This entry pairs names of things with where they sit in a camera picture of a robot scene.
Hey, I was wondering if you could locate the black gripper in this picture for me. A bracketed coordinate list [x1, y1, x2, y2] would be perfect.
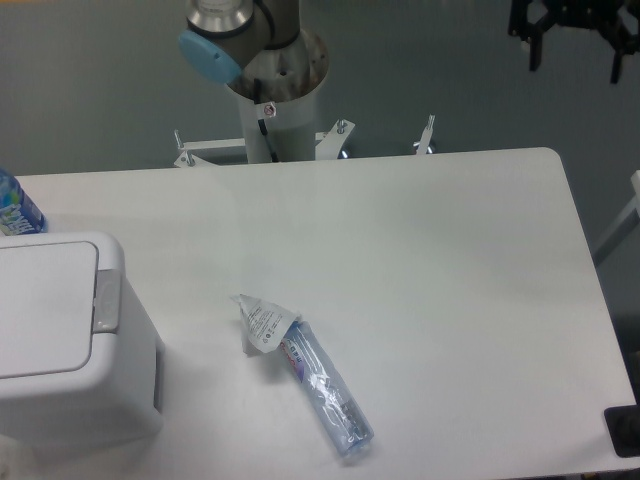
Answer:
[507, 1, 639, 84]

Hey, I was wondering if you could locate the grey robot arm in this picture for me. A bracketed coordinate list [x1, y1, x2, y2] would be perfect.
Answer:
[178, 1, 639, 85]

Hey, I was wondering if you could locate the white trash can lid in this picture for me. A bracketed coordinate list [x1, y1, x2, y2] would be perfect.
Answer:
[1, 242, 98, 379]

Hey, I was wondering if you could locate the white trash can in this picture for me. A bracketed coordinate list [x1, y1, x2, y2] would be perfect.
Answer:
[1, 232, 164, 447]

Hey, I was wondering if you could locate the crumpled white paper wrapper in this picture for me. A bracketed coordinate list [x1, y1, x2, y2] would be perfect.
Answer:
[231, 294, 301, 357]

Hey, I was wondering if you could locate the grey lid push button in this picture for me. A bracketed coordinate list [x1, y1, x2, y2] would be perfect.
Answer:
[92, 270, 122, 334]

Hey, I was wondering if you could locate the blue labelled water bottle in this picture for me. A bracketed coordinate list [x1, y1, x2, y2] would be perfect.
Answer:
[1, 169, 48, 236]

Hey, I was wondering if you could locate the white pedestal base frame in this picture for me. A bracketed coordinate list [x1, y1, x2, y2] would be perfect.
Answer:
[173, 114, 436, 168]

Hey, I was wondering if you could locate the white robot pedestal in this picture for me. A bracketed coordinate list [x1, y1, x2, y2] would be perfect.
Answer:
[229, 30, 329, 164]

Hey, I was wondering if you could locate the black cable on pedestal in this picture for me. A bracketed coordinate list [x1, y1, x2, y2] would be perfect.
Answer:
[253, 77, 281, 164]

